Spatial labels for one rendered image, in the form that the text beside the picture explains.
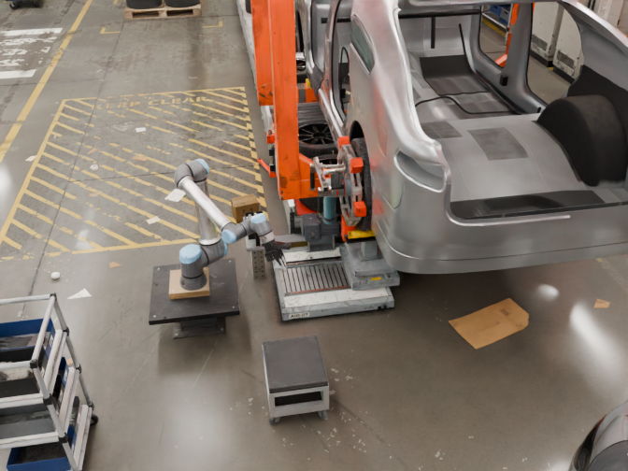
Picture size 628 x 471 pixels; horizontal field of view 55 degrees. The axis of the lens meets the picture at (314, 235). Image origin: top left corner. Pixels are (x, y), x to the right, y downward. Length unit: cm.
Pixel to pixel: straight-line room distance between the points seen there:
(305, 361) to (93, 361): 152
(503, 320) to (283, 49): 246
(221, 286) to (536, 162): 238
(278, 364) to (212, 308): 72
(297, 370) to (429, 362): 100
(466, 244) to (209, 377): 187
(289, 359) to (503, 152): 210
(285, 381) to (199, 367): 82
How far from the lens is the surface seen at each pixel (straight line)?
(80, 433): 384
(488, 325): 453
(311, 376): 360
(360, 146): 414
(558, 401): 418
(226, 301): 419
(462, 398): 403
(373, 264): 458
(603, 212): 371
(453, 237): 340
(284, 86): 438
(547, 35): 961
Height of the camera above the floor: 300
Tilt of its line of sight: 35 degrees down
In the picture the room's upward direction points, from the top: 1 degrees counter-clockwise
